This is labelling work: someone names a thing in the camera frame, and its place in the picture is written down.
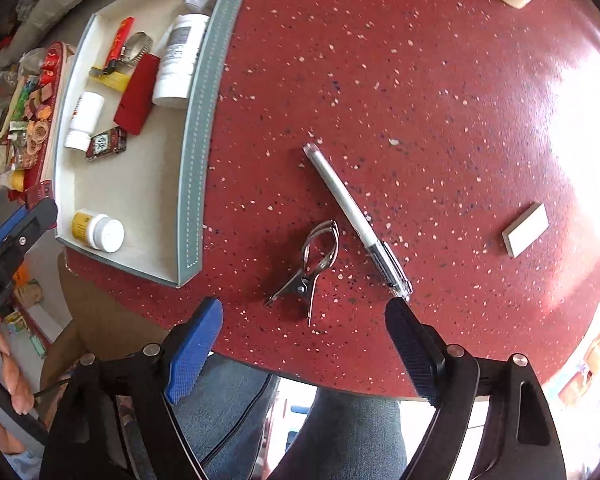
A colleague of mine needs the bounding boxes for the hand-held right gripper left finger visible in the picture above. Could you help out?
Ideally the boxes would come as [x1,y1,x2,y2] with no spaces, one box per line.
[39,296,225,480]

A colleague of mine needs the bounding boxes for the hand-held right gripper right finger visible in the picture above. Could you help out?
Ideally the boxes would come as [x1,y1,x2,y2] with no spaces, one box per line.
[384,297,567,480]

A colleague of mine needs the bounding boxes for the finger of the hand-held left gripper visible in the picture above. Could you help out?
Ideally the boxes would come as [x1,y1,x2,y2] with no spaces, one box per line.
[0,197,60,281]

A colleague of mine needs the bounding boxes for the white bottle with yellow label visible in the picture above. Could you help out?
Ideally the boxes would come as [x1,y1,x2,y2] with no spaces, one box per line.
[71,209,126,253]

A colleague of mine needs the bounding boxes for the lighter with tile print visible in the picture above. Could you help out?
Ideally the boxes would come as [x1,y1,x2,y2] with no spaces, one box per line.
[85,127,128,162]

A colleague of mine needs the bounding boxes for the slim white tube bottle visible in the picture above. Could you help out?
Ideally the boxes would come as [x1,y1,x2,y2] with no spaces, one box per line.
[63,91,106,151]

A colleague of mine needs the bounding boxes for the grey tray with white inside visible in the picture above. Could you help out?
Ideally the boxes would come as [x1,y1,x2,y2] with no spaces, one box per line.
[52,0,253,289]

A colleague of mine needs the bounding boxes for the white pen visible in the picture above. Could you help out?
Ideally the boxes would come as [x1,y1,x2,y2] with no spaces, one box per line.
[302,142,413,302]

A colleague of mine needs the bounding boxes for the white rectangular block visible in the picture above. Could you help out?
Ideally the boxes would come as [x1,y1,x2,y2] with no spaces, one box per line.
[501,202,550,259]

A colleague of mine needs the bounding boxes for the yellow utility knife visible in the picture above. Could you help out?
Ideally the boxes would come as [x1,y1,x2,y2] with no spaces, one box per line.
[88,65,129,92]

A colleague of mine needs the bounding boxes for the small red box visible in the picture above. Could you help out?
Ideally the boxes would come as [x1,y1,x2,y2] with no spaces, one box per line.
[113,53,161,136]

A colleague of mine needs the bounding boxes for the red lighter with gold print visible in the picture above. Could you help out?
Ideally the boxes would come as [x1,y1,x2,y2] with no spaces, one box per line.
[102,16,135,75]

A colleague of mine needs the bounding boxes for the white bottle with grey label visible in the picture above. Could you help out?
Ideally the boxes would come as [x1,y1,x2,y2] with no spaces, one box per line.
[151,14,211,109]

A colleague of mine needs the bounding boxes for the person's left hand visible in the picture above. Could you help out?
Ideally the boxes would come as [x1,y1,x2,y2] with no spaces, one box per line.
[0,325,36,456]

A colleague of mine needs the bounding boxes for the pile of colourful snacks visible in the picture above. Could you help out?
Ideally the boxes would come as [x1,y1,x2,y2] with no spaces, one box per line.
[0,47,53,196]

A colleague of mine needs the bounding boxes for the person's blue jeans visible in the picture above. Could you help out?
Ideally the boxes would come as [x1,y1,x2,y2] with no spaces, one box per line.
[172,355,406,480]

